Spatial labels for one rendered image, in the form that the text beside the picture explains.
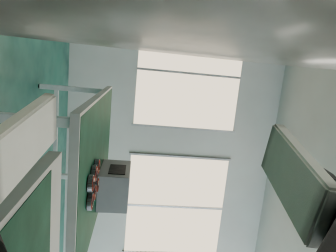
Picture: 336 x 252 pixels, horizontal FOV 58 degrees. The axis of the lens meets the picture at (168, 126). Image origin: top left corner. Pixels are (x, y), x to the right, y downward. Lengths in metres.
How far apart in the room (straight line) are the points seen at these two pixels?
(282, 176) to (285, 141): 0.02
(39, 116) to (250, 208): 5.45
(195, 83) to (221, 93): 0.45
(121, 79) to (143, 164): 1.38
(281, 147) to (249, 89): 4.81
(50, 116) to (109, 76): 4.50
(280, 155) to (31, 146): 0.13
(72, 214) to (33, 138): 1.57
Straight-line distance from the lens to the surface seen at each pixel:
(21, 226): 0.90
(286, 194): 0.17
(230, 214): 5.51
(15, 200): 0.85
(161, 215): 5.28
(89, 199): 2.03
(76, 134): 1.57
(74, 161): 1.61
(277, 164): 0.18
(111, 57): 4.67
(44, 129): 0.18
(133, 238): 5.48
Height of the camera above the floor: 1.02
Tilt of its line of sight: 6 degrees up
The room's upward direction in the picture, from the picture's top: 94 degrees clockwise
